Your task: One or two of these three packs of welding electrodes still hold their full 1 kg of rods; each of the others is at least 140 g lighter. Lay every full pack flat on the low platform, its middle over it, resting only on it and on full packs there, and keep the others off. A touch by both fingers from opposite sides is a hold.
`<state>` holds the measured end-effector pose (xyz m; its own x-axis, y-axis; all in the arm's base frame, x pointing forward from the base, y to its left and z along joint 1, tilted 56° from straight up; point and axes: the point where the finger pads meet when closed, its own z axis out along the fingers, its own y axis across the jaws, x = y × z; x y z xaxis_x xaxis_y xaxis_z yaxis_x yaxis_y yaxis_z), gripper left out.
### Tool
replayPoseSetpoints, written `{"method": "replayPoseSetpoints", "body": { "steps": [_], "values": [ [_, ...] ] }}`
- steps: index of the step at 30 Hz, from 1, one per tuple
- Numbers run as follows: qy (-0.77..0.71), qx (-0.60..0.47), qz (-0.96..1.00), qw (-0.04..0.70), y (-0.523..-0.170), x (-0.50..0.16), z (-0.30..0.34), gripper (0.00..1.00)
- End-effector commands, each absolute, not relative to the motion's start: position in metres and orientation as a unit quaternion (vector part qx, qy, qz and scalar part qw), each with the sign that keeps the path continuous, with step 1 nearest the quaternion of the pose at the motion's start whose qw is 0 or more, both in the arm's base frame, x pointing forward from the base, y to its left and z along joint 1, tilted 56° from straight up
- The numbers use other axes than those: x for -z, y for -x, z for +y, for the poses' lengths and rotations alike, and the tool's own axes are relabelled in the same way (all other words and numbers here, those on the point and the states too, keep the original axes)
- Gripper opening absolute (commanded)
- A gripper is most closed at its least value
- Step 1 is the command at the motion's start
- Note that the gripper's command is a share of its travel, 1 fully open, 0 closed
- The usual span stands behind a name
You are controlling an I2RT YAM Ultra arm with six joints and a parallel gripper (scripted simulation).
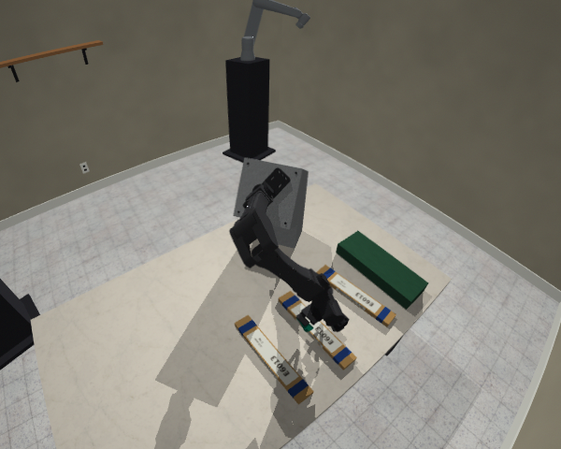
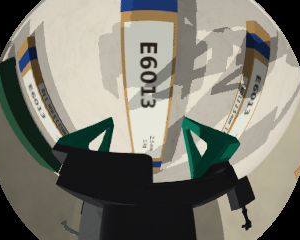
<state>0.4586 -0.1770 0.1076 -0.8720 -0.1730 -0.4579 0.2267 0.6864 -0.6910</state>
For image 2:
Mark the cream welding electrode pack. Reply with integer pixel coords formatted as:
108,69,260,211
222,21,270,140

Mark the white welding electrode pack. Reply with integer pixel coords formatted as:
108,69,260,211
17,36,69,143
120,0,178,172

